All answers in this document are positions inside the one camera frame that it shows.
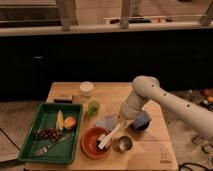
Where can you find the white wrapped gripper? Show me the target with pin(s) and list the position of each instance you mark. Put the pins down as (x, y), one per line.
(132, 106)

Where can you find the white dish brush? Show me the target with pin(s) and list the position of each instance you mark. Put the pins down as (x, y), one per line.
(104, 139)

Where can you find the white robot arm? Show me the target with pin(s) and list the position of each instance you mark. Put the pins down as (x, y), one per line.
(147, 88)

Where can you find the dark bowl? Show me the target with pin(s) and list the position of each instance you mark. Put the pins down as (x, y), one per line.
(142, 121)

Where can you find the red bowl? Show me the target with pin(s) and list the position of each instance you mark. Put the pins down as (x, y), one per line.
(90, 141)

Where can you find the small metal cup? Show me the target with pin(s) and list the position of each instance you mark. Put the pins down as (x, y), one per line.
(124, 144)

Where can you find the white lidded jar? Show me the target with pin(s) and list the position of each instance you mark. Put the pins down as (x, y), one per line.
(86, 89)

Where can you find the orange peach fruit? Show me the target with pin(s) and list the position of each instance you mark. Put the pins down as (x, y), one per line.
(70, 123)

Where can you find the dark rectangular block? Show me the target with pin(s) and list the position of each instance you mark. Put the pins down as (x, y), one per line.
(63, 99)

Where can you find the dark grape bunch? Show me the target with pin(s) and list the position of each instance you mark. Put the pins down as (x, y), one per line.
(50, 133)

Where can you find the green plastic tray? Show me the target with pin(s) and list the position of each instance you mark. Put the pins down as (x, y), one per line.
(46, 117)

